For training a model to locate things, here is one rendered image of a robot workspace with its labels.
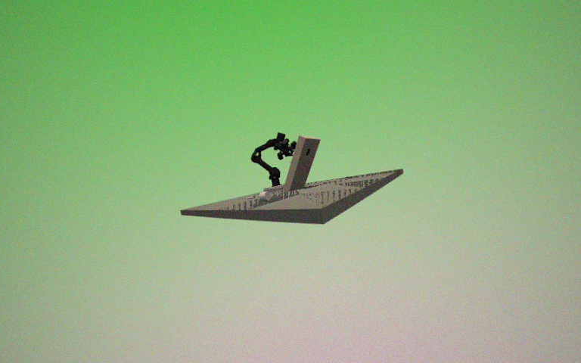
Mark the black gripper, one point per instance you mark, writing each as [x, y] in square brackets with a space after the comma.
[285, 150]

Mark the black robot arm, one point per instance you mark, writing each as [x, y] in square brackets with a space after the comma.
[273, 171]

